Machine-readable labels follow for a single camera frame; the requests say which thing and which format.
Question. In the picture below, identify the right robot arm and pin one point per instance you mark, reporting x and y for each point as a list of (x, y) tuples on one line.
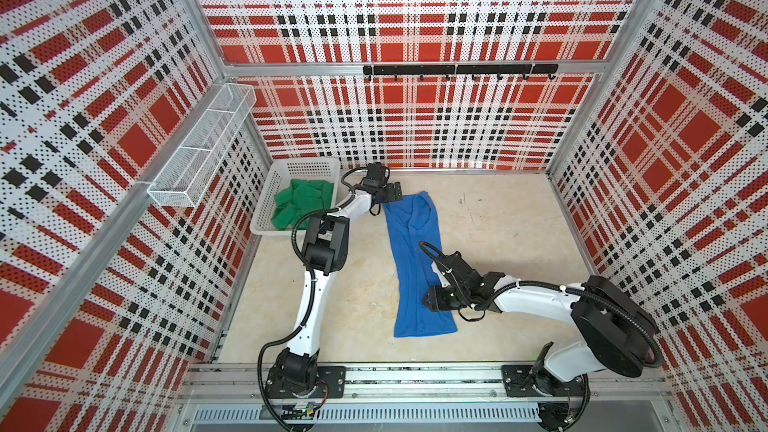
[(615, 333)]

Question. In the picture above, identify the blue tank top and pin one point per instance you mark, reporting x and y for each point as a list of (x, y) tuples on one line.
[(411, 221)]

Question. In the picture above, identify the green tank top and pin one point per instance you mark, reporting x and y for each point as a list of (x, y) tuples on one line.
[(299, 198)]

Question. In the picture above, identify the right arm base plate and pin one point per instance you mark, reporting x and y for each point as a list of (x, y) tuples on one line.
[(521, 380)]

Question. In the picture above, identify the white wire wall shelf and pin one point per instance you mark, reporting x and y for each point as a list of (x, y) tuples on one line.
[(186, 175)]

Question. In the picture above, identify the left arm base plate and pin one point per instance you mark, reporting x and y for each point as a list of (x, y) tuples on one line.
[(323, 382)]

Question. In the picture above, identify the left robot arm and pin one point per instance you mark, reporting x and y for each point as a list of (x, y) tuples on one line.
[(320, 240)]

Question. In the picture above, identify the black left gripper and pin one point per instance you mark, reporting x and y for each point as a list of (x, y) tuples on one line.
[(389, 189)]

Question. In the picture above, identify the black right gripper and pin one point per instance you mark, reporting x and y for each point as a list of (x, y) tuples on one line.
[(436, 299)]

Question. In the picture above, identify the aluminium front rail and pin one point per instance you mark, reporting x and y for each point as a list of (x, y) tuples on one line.
[(382, 382)]

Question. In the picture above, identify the black wall hook rail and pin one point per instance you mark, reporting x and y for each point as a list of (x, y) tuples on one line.
[(523, 69)]

